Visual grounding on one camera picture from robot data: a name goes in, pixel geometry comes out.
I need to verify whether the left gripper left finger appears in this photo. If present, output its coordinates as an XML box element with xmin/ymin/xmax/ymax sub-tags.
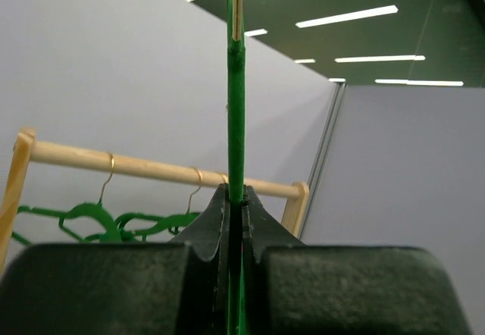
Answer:
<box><xmin>1</xmin><ymin>184</ymin><xmax>230</xmax><ymax>334</ymax></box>

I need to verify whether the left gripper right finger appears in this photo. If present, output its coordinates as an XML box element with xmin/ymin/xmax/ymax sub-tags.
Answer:
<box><xmin>242</xmin><ymin>187</ymin><xmax>471</xmax><ymax>334</ymax></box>

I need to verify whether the green hanger of blue top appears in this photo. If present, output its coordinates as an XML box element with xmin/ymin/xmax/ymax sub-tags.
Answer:
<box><xmin>227</xmin><ymin>0</ymin><xmax>246</xmax><ymax>334</ymax></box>

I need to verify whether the empty green hanger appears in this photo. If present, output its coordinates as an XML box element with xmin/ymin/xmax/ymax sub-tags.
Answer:
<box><xmin>114</xmin><ymin>167</ymin><xmax>203</xmax><ymax>242</ymax></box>

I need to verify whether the wooden clothes rack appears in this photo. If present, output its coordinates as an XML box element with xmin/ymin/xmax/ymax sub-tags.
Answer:
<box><xmin>1</xmin><ymin>128</ymin><xmax>309</xmax><ymax>265</ymax></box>

